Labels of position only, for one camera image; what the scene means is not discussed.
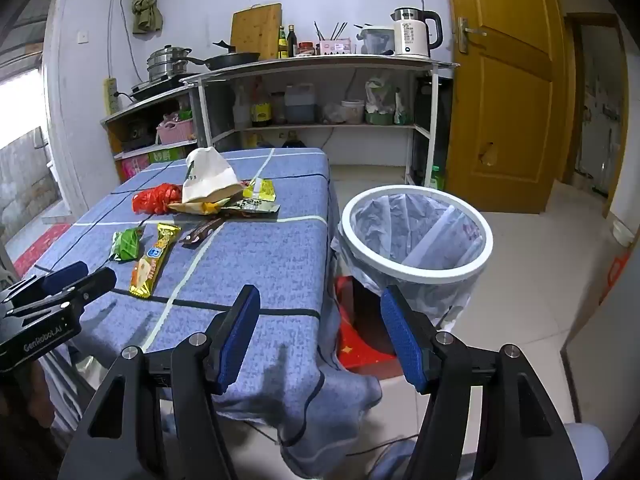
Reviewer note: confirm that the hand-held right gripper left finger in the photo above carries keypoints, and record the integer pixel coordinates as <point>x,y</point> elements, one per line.
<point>239,340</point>

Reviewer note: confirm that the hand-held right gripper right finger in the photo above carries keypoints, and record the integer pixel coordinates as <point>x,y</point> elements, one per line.
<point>402,340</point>

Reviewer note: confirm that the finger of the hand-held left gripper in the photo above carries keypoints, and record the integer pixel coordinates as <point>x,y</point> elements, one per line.
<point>65,275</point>
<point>95,282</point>

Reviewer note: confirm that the long yellow snack wrapper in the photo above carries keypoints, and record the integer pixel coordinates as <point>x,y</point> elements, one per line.
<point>150,265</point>

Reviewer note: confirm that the white round trash bin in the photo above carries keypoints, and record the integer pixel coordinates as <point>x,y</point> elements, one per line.
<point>425,275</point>

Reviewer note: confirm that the red plastic wrapper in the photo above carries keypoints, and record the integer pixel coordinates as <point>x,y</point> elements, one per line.
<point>155,200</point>

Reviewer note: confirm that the brown chocolate wrapper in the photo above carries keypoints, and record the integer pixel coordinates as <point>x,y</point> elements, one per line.
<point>197,234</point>

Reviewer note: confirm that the clear plastic bin liner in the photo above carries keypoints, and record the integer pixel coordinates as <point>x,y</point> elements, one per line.
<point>400,225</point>

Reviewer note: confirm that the person's left forearm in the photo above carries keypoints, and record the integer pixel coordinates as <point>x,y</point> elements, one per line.
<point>17,395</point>

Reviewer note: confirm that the red floor mat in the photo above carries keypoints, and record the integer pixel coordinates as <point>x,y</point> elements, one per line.
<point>42,247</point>

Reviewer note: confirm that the red printed bag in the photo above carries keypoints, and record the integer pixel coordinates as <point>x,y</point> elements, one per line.
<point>357,340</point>

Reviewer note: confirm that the green snack packet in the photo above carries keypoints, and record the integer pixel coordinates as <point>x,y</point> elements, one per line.
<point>127,245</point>

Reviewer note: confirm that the blue checked tablecloth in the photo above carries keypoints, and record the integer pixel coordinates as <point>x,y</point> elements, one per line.
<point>260,260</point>

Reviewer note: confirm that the pink cardboard box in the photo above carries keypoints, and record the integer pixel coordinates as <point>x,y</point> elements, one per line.
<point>136,167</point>

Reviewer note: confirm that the dark green printed wrapper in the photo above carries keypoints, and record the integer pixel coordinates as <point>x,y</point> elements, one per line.
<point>252,206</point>

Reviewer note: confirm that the green cardboard box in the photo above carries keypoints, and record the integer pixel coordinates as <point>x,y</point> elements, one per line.
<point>167,155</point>

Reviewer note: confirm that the black gas stove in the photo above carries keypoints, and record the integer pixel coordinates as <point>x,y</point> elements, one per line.
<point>136,139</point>

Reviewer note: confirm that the cream paper bag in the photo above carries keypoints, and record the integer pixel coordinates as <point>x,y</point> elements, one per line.
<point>210,180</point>

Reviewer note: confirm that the green plastic bottle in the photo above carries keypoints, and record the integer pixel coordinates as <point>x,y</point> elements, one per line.
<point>436,179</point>

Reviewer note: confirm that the pink plastic basket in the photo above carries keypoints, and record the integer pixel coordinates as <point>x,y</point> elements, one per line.
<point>175,132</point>

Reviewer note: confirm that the window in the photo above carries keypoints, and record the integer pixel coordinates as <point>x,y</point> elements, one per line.
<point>22,110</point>

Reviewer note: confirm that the yellowish power strip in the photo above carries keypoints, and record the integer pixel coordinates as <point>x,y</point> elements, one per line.
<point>110,97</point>

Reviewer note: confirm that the low wooden shelf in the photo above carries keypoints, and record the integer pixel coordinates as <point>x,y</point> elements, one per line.
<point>150,102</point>

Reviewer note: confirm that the yellow cooking oil bottle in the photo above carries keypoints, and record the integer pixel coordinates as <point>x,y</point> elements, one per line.
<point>253,141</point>

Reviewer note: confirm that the black induction cooker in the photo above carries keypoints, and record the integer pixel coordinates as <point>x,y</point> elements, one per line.
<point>155,90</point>

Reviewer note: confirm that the dark cooking oil bottle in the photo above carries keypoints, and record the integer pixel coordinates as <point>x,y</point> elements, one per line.
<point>295,142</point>

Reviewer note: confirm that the black box appliance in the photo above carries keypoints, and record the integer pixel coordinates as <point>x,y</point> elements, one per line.
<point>435,130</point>

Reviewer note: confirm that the green bowl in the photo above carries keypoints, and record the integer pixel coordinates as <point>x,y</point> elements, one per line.
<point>379,118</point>

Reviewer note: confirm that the white spray bottle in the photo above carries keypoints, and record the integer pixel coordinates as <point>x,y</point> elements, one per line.
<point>241,112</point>

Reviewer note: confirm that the green upright packet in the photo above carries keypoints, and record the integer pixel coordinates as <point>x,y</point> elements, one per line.
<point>402,110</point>

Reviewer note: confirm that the yellow label sauce bottle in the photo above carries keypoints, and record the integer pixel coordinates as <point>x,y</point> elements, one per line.
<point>261,110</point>

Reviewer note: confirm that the steel steamer pot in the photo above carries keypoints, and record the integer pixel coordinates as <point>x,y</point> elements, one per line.
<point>167,62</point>

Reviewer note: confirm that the white lidded tub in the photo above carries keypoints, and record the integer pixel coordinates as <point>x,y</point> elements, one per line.
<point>352,112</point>

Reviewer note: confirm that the brown glass jar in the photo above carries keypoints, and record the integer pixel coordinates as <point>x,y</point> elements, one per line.
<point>278,110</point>

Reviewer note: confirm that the crumpled plastic bag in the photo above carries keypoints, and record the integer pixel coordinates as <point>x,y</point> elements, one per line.
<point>331,114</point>

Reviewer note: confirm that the blue liquid jerrycan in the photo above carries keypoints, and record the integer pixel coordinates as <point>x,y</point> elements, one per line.
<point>300,107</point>

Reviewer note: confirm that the stuffed plastic bag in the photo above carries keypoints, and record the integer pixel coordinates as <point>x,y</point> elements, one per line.
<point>380,95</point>

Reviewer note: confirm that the yellow wooden door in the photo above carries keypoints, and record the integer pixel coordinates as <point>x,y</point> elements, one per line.
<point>505,110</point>

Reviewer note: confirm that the black frying pan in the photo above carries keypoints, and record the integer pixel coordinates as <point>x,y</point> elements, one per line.
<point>232,60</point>

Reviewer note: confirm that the white metal shelf rack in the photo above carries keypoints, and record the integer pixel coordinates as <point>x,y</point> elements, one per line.
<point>325,62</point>

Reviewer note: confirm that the red lid jar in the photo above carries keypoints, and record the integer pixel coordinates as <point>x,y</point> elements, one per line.
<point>306,50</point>

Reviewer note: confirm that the green label oil bottle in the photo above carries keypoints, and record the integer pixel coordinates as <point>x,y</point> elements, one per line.
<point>282,45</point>

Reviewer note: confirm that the wooden cutting board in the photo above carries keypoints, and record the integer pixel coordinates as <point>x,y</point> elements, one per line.
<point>255,30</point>

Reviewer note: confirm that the dark sauce bottle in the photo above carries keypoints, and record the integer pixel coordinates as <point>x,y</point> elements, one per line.
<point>292,45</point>

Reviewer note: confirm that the pink utensil holder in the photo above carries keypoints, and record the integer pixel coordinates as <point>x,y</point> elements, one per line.
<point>334,47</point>

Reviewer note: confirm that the clear grey plastic container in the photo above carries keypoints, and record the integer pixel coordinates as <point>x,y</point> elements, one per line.
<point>375,40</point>

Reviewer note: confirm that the white electric kettle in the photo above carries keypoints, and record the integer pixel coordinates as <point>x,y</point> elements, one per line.
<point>412,35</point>

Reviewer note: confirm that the bundle of chopsticks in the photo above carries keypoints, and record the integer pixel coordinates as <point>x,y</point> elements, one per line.
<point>330,32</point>

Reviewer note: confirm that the white wall switch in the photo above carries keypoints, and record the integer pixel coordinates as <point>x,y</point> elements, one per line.
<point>83,36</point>

